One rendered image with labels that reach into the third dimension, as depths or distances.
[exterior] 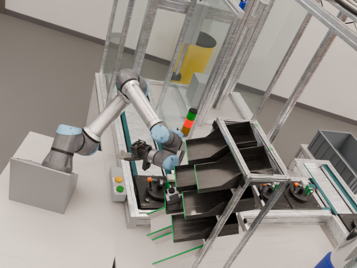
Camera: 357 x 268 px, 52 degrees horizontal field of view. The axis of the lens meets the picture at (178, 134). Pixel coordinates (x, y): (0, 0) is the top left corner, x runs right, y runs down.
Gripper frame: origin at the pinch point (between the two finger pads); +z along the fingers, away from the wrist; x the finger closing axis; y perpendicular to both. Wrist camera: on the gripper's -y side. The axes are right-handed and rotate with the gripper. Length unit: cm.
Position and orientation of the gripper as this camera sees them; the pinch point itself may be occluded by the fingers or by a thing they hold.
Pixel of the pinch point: (126, 150)
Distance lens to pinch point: 197.9
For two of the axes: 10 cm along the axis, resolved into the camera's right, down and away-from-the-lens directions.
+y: -1.9, -8.4, -5.0
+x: -6.3, 4.9, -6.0
